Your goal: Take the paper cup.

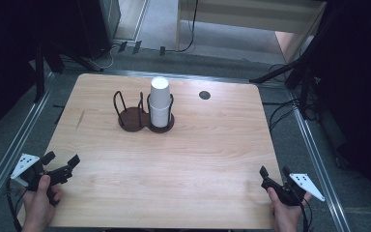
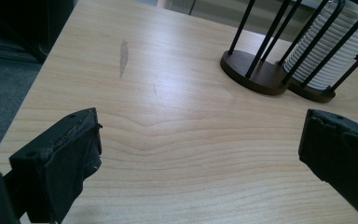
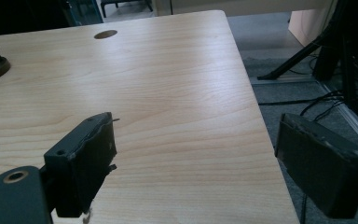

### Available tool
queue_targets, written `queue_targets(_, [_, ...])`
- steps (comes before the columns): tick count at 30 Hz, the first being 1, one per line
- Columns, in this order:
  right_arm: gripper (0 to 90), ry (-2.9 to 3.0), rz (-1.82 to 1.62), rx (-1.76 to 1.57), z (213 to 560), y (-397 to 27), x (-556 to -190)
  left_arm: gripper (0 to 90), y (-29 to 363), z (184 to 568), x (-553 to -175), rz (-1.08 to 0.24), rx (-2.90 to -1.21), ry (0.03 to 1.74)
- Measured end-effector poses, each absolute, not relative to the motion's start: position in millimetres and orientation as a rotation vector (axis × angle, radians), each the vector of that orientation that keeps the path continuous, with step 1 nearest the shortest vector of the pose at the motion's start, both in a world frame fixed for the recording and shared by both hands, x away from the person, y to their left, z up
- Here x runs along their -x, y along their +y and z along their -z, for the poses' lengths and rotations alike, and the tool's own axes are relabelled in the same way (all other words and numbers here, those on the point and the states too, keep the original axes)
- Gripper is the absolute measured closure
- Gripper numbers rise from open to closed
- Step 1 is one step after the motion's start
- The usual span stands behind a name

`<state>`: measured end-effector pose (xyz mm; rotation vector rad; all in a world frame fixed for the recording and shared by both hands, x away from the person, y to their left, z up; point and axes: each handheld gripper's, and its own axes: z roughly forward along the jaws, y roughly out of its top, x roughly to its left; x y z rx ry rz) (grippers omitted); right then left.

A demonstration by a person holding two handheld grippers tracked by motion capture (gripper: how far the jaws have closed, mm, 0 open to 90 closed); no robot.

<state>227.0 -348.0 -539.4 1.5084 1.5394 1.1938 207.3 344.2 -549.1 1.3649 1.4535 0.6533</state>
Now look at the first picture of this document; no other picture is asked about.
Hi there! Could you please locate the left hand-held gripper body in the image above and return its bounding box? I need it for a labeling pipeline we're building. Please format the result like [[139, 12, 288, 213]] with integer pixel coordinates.
[[10, 153, 73, 207]]

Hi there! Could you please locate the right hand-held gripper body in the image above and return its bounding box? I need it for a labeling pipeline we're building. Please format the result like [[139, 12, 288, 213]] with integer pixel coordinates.
[[260, 173, 326, 208]]

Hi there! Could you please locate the dark wire cup holder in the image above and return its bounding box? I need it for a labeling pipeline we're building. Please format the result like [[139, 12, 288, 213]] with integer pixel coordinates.
[[112, 90, 176, 134]]

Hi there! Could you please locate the person's right hand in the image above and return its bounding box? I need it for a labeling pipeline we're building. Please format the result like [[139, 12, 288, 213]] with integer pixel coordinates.
[[266, 187, 313, 232]]

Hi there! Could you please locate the person's left hand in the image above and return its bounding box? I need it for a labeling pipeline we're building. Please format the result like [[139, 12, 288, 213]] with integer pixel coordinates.
[[20, 174, 63, 232]]

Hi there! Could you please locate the black tripod stand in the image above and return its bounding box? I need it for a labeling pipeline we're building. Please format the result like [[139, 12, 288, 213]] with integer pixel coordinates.
[[33, 41, 106, 104], [249, 4, 337, 121]]

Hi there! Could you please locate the dark curtain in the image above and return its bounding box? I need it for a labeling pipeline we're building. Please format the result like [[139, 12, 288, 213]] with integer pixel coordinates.
[[310, 0, 371, 212], [0, 0, 80, 143]]

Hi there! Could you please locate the black cabinet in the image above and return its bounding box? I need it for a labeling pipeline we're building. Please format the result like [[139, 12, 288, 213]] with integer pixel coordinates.
[[76, 0, 122, 61]]

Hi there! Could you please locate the white wooden furniture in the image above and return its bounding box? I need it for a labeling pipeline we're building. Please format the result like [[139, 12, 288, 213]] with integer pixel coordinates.
[[175, 0, 328, 65]]

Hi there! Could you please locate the aluminium floor rail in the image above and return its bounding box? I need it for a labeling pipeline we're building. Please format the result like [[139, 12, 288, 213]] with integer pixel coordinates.
[[0, 72, 55, 224], [49, 68, 288, 89], [285, 89, 353, 232]]

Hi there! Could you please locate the right hand-held gripper cable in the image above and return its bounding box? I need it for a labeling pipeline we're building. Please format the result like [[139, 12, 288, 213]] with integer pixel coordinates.
[[299, 196, 314, 232]]

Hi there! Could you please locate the hand-held gripper cable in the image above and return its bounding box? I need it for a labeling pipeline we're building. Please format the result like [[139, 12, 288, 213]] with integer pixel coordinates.
[[5, 178, 24, 232], [299, 196, 314, 232]]

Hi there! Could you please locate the left hand-held gripper cable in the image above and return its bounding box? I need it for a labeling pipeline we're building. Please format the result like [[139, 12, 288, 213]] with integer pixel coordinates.
[[5, 178, 24, 232]]

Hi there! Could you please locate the bundle of black floor cables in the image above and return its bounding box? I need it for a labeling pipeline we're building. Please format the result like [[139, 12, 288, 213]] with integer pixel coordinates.
[[261, 62, 321, 133]]

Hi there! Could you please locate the white floor cable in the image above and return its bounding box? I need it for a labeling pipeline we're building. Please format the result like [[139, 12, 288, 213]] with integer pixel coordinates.
[[99, 43, 121, 71]]

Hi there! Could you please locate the black hanging cable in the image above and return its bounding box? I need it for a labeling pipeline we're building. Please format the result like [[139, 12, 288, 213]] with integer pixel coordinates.
[[173, 0, 200, 54]]

